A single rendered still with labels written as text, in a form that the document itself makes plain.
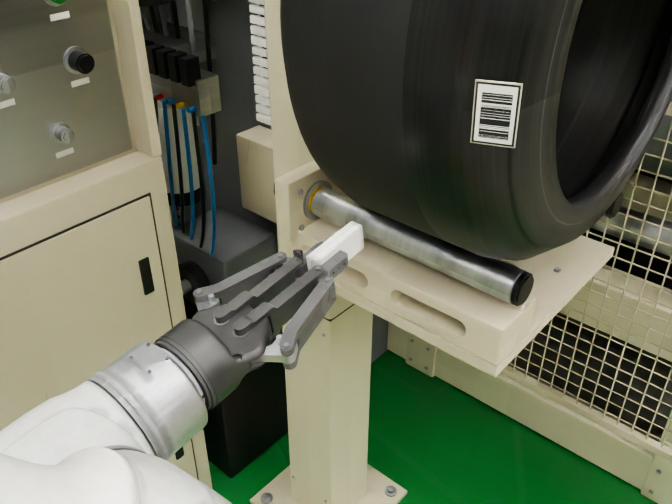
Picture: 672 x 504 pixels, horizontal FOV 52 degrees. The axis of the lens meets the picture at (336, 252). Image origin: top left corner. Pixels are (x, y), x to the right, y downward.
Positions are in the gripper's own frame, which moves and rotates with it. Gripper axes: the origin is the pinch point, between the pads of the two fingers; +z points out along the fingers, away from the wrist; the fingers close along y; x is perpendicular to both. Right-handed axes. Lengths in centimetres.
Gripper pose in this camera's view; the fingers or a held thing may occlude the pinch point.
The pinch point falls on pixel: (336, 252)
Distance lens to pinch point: 68.8
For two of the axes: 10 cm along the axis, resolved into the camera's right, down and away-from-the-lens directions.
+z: 6.5, -5.3, 5.5
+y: -7.5, -3.6, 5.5
